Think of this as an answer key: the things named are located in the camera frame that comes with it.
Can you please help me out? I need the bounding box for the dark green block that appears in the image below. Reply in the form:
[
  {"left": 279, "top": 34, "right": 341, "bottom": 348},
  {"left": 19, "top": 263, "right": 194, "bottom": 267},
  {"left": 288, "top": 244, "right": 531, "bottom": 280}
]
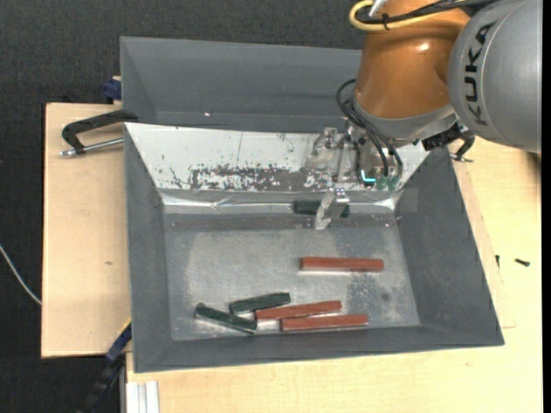
[
  {"left": 293, "top": 200, "right": 351, "bottom": 219},
  {"left": 194, "top": 302, "right": 259, "bottom": 336},
  {"left": 228, "top": 292, "right": 292, "bottom": 317}
]

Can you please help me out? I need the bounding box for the red-brown flat block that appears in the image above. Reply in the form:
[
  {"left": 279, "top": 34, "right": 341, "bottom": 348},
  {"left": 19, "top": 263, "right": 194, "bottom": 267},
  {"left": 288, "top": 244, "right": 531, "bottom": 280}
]
[
  {"left": 299, "top": 256, "right": 385, "bottom": 273},
  {"left": 254, "top": 299, "right": 344, "bottom": 322},
  {"left": 279, "top": 313, "right": 370, "bottom": 333}
]

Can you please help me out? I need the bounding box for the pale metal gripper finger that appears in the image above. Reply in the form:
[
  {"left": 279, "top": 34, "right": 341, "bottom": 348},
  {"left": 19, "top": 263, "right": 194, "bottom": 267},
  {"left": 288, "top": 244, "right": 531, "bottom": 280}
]
[{"left": 313, "top": 188, "right": 350, "bottom": 231}]

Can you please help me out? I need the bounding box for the grey metal bin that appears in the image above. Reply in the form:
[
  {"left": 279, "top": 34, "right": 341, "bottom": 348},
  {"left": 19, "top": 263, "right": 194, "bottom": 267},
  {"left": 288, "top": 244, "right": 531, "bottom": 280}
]
[{"left": 119, "top": 35, "right": 505, "bottom": 373}]

